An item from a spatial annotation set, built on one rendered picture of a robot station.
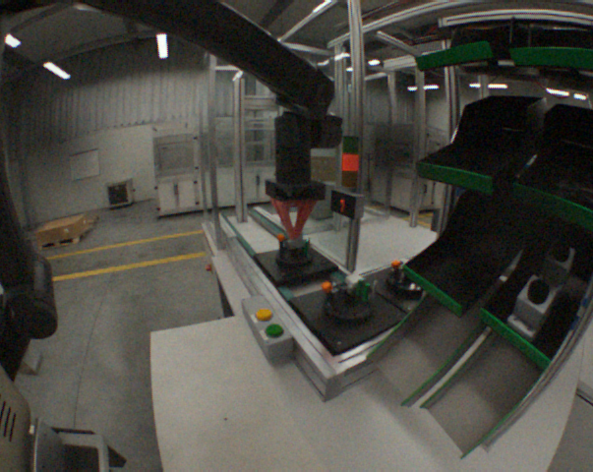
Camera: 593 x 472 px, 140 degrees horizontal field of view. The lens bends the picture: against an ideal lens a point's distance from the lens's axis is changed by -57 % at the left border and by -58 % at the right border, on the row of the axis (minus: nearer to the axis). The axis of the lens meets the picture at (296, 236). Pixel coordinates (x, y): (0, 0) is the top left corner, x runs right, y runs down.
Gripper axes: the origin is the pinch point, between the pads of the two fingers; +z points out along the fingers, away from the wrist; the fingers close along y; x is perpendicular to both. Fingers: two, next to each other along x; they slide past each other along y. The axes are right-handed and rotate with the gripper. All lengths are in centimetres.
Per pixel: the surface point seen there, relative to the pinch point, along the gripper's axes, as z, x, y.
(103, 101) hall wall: -232, 266, 804
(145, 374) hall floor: 122, 74, 93
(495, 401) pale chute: 18.0, -15.3, -39.7
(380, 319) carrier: 26.6, -22.8, -2.9
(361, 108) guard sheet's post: -27, -35, 24
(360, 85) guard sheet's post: -35, -34, 23
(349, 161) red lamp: -10.2, -29.7, 22.6
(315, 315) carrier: 26.3, -9.1, 7.3
